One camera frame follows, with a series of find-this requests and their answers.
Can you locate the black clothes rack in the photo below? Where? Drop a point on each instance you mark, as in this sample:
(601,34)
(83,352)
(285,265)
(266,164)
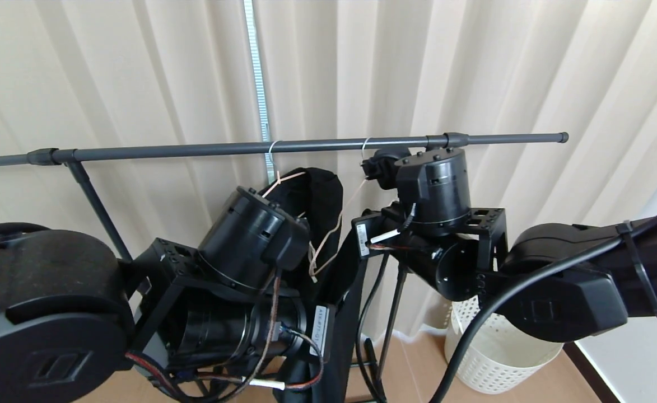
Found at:
(194,150)

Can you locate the white laundry basket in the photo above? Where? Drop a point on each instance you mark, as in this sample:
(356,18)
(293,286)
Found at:
(496,352)

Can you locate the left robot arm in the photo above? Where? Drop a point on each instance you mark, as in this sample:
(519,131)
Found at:
(48,313)

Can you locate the black garment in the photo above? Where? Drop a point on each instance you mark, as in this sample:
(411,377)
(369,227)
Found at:
(345,291)

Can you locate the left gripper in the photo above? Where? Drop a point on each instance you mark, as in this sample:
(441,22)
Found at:
(222,333)

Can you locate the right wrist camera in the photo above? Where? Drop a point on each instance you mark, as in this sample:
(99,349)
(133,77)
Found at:
(381,165)

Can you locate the pink clothes hanger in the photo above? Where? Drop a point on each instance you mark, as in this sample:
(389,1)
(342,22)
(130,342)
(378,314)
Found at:
(356,193)
(272,151)

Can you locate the beige curtain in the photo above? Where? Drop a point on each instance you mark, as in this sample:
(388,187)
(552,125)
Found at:
(138,67)

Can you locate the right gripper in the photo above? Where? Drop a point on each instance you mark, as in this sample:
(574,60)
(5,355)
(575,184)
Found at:
(451,274)

